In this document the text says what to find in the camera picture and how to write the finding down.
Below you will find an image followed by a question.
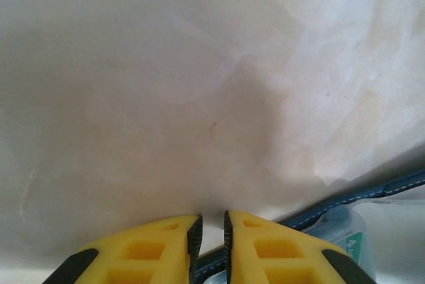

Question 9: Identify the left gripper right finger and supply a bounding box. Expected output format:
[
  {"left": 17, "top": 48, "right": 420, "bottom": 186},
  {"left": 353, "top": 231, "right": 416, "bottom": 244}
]
[{"left": 222, "top": 210, "right": 376, "bottom": 284}]

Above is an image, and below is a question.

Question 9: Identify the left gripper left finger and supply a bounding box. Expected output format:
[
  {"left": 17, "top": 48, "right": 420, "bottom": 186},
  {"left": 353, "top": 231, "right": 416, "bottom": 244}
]
[{"left": 52, "top": 213, "right": 204, "bottom": 284}]

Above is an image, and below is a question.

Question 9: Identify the teal plastic card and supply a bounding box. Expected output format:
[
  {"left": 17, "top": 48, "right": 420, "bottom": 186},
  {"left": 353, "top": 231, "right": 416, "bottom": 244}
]
[{"left": 343, "top": 227, "right": 368, "bottom": 265}]

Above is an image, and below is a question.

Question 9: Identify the blue leather card holder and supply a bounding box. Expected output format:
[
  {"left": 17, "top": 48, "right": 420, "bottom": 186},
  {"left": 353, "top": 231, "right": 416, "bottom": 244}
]
[{"left": 195, "top": 169, "right": 425, "bottom": 284}]

